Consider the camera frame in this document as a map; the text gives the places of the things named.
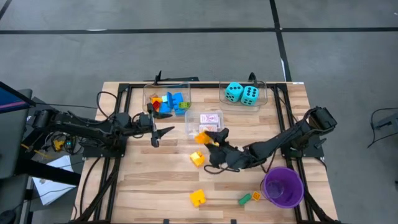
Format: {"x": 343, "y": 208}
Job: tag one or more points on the clear plastic bin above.
{"x": 146, "y": 88}
{"x": 225, "y": 105}

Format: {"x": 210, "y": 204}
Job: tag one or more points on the green toy brick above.
{"x": 245, "y": 199}

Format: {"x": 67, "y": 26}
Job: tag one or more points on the yellow square toy block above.
{"x": 157, "y": 99}

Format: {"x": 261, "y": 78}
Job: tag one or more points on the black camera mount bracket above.
{"x": 180, "y": 79}
{"x": 252, "y": 77}

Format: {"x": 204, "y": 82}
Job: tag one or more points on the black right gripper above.
{"x": 225, "y": 158}

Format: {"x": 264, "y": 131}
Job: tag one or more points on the white paper sheets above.
{"x": 53, "y": 186}

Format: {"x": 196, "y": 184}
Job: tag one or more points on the small clear plastic box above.
{"x": 191, "y": 119}

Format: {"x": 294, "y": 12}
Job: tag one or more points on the blue rectangular block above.
{"x": 179, "y": 111}

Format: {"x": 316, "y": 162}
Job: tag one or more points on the small blue toy block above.
{"x": 164, "y": 109}

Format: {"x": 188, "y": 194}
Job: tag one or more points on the red toy brick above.
{"x": 156, "y": 106}

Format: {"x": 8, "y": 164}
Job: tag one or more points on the brown toy block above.
{"x": 153, "y": 96}

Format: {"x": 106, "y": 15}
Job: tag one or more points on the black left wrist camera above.
{"x": 143, "y": 119}

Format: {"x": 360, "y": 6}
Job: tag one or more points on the playing card box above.
{"x": 208, "y": 127}
{"x": 209, "y": 119}

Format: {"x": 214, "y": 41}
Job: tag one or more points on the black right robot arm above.
{"x": 280, "y": 140}

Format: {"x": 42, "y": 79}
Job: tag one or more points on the purple plastic bucket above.
{"x": 283, "y": 186}

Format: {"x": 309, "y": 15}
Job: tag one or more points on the black side cart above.
{"x": 12, "y": 140}

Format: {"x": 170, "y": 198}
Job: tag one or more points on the blue screen monitor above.
{"x": 9, "y": 101}

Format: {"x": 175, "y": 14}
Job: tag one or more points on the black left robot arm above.
{"x": 87, "y": 127}

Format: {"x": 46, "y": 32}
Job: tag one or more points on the large yellow two-stud block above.
{"x": 197, "y": 198}

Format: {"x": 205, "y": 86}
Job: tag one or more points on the light blue toy block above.
{"x": 164, "y": 99}

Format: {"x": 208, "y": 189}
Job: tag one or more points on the small yellow orange brick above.
{"x": 256, "y": 196}

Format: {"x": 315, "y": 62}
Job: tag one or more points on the orange yellow toy block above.
{"x": 202, "y": 137}

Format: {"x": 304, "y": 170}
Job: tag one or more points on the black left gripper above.
{"x": 153, "y": 127}

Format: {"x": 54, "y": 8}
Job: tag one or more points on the lime green studded brick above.
{"x": 184, "y": 105}

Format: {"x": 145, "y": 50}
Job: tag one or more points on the teal foam die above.
{"x": 250, "y": 95}
{"x": 234, "y": 92}

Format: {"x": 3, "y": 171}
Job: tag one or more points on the large blue toy block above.
{"x": 174, "y": 99}

